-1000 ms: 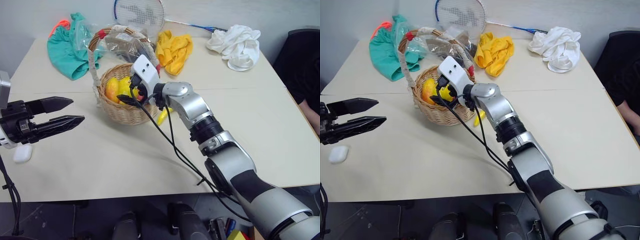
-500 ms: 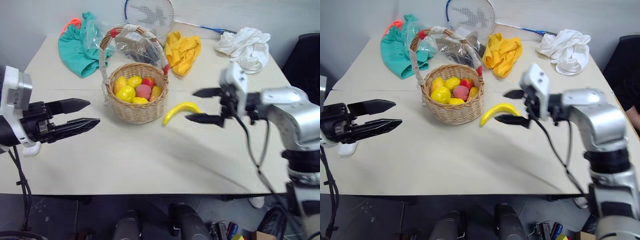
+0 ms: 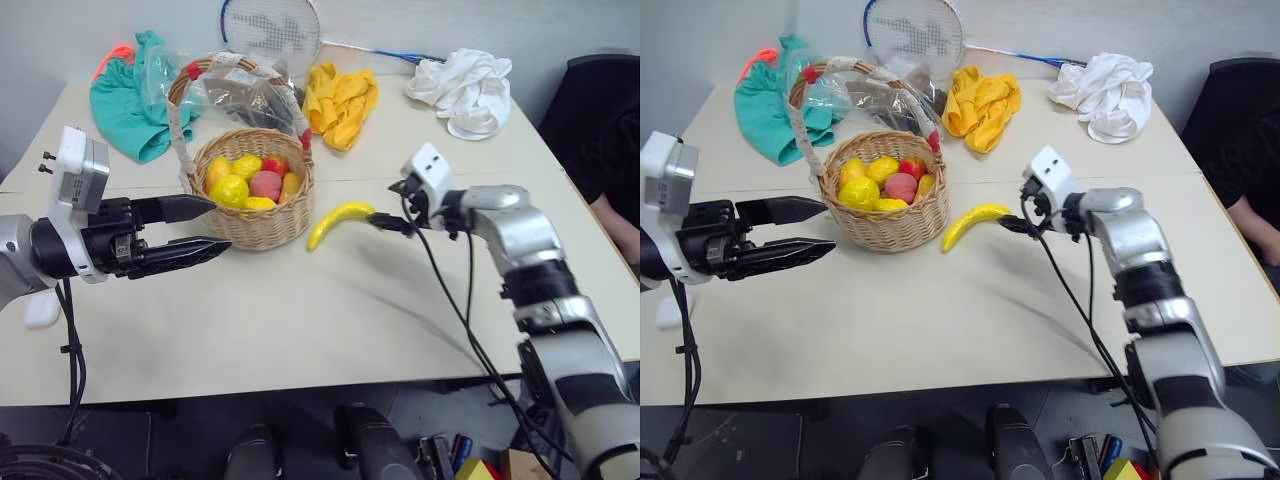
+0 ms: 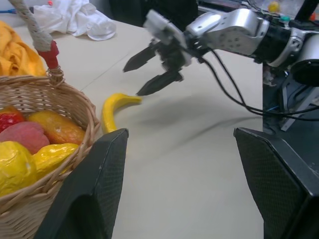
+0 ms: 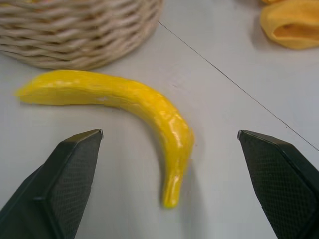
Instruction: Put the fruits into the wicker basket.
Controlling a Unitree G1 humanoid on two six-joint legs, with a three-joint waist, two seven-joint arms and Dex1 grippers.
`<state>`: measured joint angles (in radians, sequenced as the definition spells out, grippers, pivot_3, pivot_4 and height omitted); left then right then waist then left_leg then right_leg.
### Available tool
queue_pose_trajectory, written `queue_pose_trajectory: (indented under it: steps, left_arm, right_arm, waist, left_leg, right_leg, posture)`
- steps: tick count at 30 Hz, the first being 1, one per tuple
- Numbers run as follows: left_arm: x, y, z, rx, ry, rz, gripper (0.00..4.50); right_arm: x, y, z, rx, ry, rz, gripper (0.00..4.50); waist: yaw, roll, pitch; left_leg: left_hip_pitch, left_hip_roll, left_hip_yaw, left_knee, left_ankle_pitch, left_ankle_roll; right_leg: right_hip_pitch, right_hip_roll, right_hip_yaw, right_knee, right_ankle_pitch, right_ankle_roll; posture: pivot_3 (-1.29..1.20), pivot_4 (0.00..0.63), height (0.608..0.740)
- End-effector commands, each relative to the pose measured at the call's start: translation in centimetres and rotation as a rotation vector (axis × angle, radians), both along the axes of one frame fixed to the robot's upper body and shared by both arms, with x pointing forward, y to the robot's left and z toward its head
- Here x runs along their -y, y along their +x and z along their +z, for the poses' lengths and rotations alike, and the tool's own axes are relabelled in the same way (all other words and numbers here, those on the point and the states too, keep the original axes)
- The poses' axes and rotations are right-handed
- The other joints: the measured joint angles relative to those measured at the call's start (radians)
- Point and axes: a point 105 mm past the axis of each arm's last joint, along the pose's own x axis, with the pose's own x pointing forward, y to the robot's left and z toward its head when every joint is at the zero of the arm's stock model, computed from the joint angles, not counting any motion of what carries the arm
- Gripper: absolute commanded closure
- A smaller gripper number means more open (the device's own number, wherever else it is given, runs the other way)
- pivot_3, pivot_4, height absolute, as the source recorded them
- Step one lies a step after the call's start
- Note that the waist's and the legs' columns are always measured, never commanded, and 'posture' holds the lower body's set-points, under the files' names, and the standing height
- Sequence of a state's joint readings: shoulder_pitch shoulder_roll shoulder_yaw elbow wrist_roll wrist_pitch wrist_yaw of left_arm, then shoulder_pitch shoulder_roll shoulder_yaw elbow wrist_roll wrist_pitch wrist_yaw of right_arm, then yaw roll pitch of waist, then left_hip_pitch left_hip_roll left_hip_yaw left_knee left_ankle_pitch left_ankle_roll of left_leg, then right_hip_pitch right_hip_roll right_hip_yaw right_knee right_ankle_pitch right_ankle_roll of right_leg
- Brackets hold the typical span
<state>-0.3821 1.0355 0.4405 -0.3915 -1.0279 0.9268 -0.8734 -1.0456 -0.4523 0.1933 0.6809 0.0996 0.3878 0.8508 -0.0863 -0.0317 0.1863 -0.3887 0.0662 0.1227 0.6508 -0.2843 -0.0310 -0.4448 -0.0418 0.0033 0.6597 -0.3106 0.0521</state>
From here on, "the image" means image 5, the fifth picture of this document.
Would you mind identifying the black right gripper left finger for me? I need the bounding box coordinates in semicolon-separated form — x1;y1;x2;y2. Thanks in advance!
0;129;104;239

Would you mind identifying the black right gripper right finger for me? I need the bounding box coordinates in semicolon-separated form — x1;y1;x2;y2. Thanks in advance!
237;129;319;239

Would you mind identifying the beige wicker basket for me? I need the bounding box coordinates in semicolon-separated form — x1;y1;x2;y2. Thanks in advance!
0;0;164;71

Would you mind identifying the yellow plastic banana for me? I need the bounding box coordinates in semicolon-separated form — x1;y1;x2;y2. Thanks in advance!
14;69;195;209

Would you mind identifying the orange-yellow cloth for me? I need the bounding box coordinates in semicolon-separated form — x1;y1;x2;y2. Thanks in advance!
259;0;319;50

